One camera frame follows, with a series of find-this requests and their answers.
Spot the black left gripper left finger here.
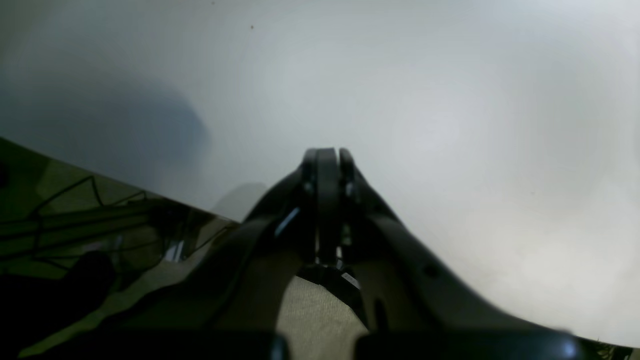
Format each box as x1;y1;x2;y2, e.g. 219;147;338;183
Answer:
60;149;319;360

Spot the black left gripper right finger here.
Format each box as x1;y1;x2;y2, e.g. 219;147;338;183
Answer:
339;148;586;360

